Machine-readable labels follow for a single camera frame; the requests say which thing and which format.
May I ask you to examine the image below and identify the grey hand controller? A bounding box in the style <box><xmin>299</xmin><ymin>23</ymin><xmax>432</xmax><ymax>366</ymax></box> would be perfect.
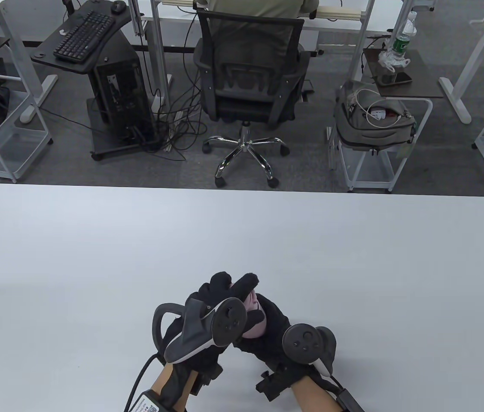
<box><xmin>283</xmin><ymin>324</ymin><xmax>338</xmax><ymax>380</ymax></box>
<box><xmin>152</xmin><ymin>298</ymin><xmax>247</xmax><ymax>364</ymax></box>

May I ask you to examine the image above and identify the black wrist cable box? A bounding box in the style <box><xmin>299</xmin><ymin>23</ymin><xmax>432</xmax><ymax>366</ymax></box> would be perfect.
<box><xmin>335</xmin><ymin>388</ymin><xmax>365</xmax><ymax>412</ymax></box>

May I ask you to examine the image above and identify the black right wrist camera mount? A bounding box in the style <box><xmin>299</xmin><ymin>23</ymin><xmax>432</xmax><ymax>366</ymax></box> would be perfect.
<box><xmin>256</xmin><ymin>365</ymin><xmax>298</xmax><ymax>402</ymax></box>

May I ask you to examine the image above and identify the white desk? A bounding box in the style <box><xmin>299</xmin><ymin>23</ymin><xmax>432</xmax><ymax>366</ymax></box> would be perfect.
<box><xmin>130</xmin><ymin>0</ymin><xmax>375</xmax><ymax>113</ymax></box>

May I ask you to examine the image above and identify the black cable with label tag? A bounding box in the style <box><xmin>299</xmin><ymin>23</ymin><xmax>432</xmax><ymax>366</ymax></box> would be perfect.
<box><xmin>124</xmin><ymin>353</ymin><xmax>161</xmax><ymax>412</ymax></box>

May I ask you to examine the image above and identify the pink thermos cap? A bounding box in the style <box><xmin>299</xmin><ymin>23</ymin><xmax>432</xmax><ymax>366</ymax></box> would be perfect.
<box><xmin>244</xmin><ymin>291</ymin><xmax>265</xmax><ymax>311</ymax></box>

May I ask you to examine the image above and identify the clear plastic water bottle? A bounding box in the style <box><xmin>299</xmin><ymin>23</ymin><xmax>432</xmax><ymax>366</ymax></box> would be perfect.
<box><xmin>390</xmin><ymin>11</ymin><xmax>417</xmax><ymax>56</ymax></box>

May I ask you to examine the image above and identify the tangle of black floor cables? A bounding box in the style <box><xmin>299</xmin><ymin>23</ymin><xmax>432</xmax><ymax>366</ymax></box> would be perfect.
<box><xmin>152</xmin><ymin>9</ymin><xmax>210</xmax><ymax>161</ymax></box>

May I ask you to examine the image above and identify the dark brown shelf board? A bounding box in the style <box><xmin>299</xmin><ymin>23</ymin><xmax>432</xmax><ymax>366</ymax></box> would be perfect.
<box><xmin>362</xmin><ymin>47</ymin><xmax>445</xmax><ymax>99</ymax></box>

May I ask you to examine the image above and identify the grey right hand controller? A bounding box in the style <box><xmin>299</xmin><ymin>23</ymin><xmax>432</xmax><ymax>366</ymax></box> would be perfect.
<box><xmin>283</xmin><ymin>324</ymin><xmax>338</xmax><ymax>380</ymax></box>

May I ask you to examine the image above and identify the person's right forearm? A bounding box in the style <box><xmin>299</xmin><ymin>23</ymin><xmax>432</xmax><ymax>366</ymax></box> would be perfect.
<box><xmin>289</xmin><ymin>378</ymin><xmax>343</xmax><ymax>412</ymax></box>

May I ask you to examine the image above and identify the black mesh office chair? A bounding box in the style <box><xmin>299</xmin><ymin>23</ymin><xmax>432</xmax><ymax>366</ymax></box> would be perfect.
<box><xmin>193</xmin><ymin>9</ymin><xmax>311</xmax><ymax>188</ymax></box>

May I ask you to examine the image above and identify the black computer cart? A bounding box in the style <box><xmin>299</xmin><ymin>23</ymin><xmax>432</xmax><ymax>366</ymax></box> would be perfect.
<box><xmin>30</xmin><ymin>0</ymin><xmax>161</xmax><ymax>161</ymax></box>

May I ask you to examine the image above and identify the crumpled clear plastic wrapper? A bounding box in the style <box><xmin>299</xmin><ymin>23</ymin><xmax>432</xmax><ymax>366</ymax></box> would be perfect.
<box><xmin>378</xmin><ymin>48</ymin><xmax>411</xmax><ymax>71</ymax></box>

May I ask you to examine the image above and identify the person's left hand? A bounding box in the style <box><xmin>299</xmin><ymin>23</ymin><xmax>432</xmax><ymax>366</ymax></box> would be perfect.
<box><xmin>162</xmin><ymin>272</ymin><xmax>260</xmax><ymax>375</ymax></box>

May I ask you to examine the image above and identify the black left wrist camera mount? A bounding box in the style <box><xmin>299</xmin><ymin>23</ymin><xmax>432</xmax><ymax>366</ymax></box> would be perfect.
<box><xmin>190</xmin><ymin>363</ymin><xmax>225</xmax><ymax>395</ymax></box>

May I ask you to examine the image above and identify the person's left forearm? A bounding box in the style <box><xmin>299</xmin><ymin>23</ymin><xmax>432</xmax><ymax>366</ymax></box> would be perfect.
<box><xmin>152</xmin><ymin>365</ymin><xmax>195</xmax><ymax>412</ymax></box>

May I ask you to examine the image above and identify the black keyboard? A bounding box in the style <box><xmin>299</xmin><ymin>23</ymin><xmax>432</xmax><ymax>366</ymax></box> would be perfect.
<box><xmin>53</xmin><ymin>9</ymin><xmax>116</xmax><ymax>64</ymax></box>

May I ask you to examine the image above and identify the white charger cable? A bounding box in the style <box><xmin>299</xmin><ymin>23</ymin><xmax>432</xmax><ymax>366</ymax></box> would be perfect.
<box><xmin>347</xmin><ymin>88</ymin><xmax>405</xmax><ymax>127</ymax></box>

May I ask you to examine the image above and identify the white desk frame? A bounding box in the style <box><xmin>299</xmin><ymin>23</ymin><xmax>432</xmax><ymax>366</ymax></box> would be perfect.
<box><xmin>409</xmin><ymin>0</ymin><xmax>484</xmax><ymax>125</ymax></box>
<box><xmin>0</xmin><ymin>0</ymin><xmax>58</xmax><ymax>125</ymax></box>

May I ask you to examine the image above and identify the grey left hand controller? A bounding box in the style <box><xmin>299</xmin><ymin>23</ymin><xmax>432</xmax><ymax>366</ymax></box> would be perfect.
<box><xmin>152</xmin><ymin>298</ymin><xmax>247</xmax><ymax>364</ymax></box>

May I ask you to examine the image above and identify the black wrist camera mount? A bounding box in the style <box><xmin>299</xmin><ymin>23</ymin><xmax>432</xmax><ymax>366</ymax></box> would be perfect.
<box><xmin>190</xmin><ymin>363</ymin><xmax>225</xmax><ymax>395</ymax></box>
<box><xmin>256</xmin><ymin>365</ymin><xmax>298</xmax><ymax>402</ymax></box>

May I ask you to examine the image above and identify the grey backpack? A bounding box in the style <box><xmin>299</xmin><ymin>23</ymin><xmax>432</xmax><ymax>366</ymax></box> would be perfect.
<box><xmin>334</xmin><ymin>82</ymin><xmax>416</xmax><ymax>153</ymax></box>

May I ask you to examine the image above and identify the black computer tower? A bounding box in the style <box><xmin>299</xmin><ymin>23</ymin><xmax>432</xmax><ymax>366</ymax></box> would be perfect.
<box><xmin>91</xmin><ymin>41</ymin><xmax>156</xmax><ymax>146</ymax></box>

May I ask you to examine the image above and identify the pink thermos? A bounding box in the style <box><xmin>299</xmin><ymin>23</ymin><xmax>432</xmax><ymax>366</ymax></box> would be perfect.
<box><xmin>241</xmin><ymin>317</ymin><xmax>267</xmax><ymax>340</ymax></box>

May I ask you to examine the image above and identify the black smartphone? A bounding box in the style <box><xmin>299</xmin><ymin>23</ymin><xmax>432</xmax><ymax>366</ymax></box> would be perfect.
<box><xmin>373</xmin><ymin>71</ymin><xmax>413</xmax><ymax>86</ymax></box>

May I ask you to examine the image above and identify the person's right hand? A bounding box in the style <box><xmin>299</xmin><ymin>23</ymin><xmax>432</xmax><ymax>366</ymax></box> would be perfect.
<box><xmin>233</xmin><ymin>294</ymin><xmax>329</xmax><ymax>385</ymax></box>

